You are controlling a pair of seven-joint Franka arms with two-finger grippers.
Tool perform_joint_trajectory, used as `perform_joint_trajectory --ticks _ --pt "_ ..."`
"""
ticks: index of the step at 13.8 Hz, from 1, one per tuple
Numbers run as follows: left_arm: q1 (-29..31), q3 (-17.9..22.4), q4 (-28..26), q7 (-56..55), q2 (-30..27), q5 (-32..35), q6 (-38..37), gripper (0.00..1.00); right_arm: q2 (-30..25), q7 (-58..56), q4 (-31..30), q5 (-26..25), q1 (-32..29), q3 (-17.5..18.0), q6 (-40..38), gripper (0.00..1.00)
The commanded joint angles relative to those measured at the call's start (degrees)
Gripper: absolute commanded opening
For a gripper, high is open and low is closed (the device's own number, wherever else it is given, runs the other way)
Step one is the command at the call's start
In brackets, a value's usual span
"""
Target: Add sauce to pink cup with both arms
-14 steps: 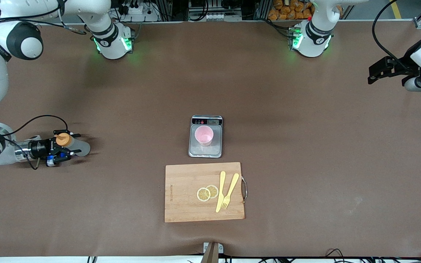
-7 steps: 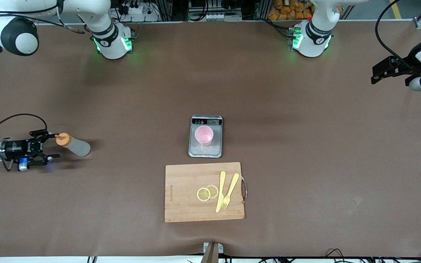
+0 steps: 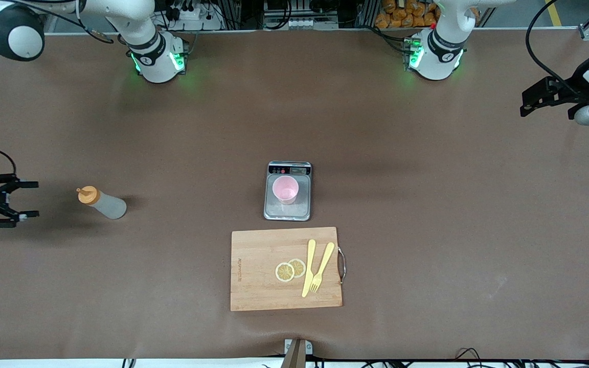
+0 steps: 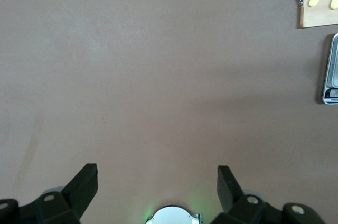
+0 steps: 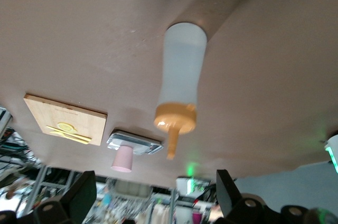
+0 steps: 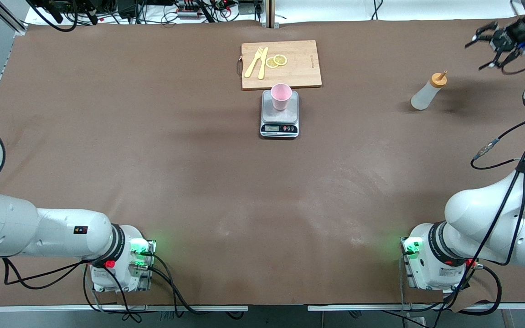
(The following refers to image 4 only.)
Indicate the silver digital kitchen scale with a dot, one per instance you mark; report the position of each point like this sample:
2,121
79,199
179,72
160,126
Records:
333,70

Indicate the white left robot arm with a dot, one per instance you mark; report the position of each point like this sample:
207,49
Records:
171,217

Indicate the wooden cutting board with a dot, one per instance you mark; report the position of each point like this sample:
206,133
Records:
322,18

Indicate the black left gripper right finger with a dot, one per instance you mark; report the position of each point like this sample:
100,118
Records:
227,189

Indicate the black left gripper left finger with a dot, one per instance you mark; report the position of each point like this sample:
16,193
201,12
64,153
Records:
79,189

